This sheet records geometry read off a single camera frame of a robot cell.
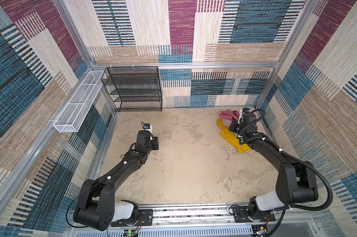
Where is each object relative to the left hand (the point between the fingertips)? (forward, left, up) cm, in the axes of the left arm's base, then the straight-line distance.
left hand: (154, 135), depth 88 cm
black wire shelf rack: (+38, +18, +5) cm, 42 cm away
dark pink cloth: (+14, -48, +1) cm, 50 cm away
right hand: (+6, -46, +3) cm, 47 cm away
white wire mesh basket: (0, +38, +20) cm, 43 cm away
